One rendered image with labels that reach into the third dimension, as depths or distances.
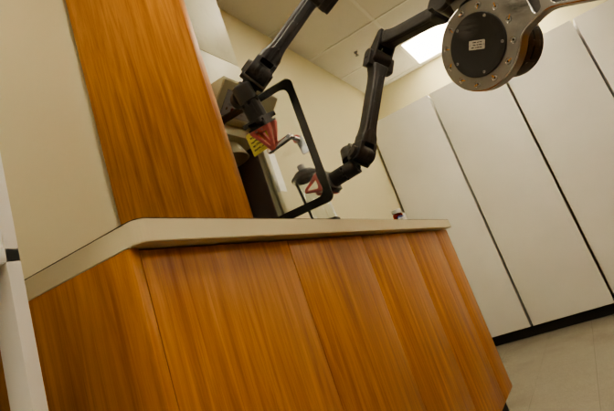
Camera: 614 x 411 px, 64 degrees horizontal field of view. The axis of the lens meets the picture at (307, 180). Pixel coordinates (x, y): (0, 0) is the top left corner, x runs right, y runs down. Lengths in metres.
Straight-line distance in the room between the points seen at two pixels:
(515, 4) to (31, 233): 1.37
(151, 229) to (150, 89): 0.97
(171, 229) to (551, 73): 3.94
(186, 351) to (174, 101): 0.98
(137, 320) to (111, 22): 1.33
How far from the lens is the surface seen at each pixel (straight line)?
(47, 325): 0.98
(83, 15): 2.09
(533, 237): 4.36
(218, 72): 1.88
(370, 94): 1.79
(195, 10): 2.00
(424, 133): 4.57
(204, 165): 1.53
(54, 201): 1.70
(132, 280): 0.81
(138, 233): 0.81
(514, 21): 1.13
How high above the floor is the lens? 0.71
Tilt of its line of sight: 15 degrees up
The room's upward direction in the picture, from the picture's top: 20 degrees counter-clockwise
